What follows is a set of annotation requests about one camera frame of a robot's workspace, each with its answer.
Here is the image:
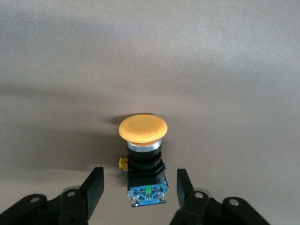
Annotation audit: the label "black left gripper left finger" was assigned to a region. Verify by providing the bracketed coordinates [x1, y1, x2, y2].
[0, 166, 105, 225]

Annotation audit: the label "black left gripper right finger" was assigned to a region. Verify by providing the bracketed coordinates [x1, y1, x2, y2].
[170, 168, 275, 225]

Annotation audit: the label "orange mushroom push button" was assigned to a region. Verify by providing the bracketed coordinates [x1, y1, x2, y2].
[118, 113, 169, 207]

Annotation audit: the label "brown table mat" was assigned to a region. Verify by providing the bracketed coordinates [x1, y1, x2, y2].
[0, 0, 300, 225]

